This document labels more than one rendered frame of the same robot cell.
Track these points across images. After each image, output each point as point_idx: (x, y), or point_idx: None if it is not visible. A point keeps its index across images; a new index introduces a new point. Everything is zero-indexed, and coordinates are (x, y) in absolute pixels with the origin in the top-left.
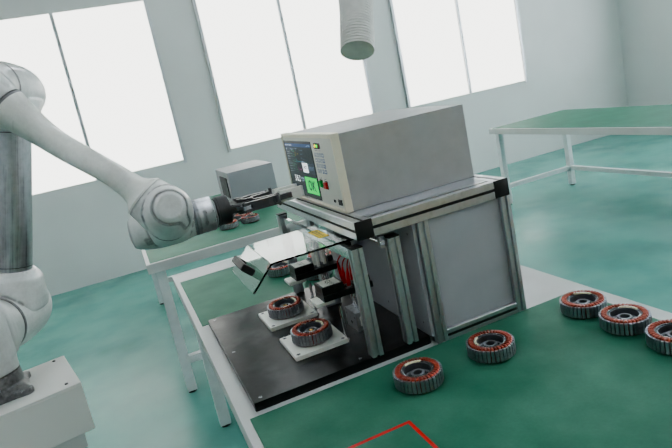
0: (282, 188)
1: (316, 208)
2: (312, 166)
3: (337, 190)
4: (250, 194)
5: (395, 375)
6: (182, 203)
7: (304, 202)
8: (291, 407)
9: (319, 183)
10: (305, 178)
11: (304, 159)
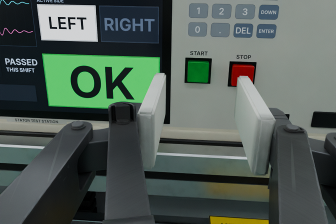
0: (159, 99)
1: (173, 150)
2: (145, 15)
3: (326, 85)
4: (11, 186)
5: None
6: None
7: (35, 139)
8: None
9: (197, 70)
10: (48, 61)
11: None
